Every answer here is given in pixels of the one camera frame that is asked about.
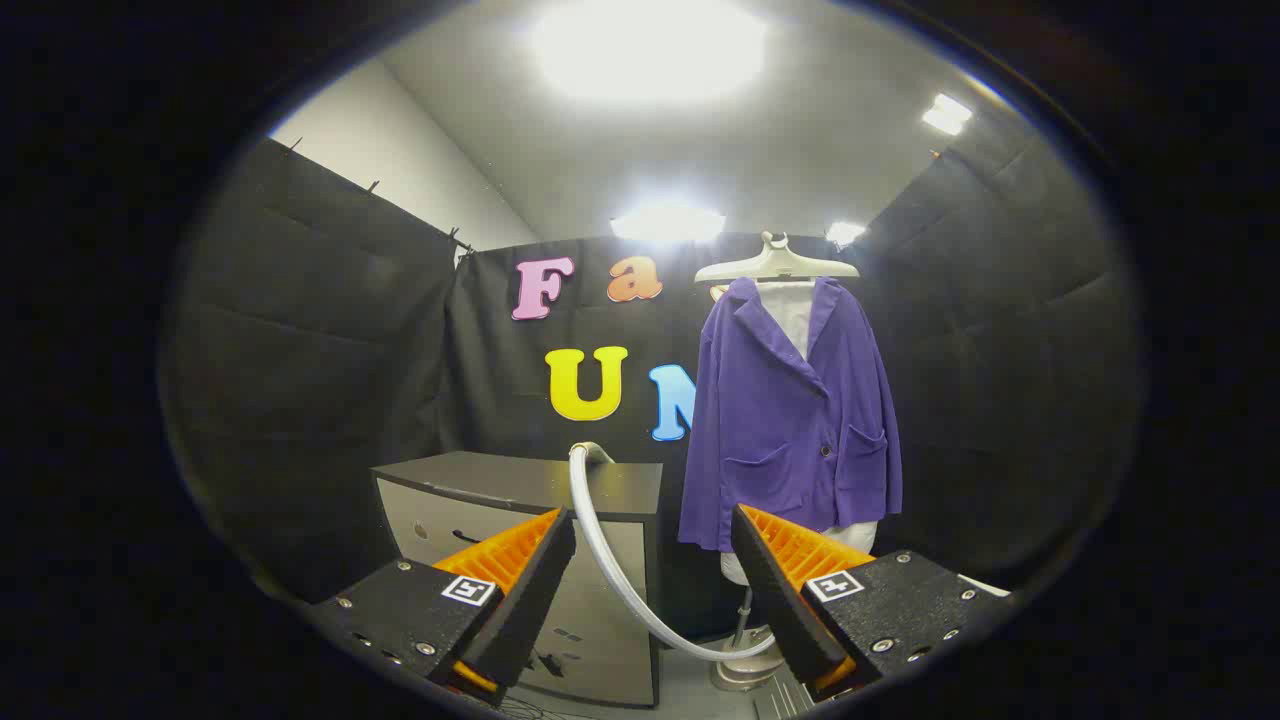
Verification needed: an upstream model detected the garment steamer base with pole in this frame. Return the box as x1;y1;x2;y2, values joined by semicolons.
710;585;791;693

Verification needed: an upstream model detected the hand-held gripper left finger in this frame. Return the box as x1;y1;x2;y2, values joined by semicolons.
305;507;578;706

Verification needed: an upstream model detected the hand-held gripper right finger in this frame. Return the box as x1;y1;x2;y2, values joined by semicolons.
730;503;1016;701

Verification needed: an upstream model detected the purple jacket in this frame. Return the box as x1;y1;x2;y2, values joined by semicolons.
678;277;904;554

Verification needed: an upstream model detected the grey cabinet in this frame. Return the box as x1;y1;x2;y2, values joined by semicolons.
372;450;664;709

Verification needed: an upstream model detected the black backdrop cloth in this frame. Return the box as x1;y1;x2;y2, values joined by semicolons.
160;135;1141;611

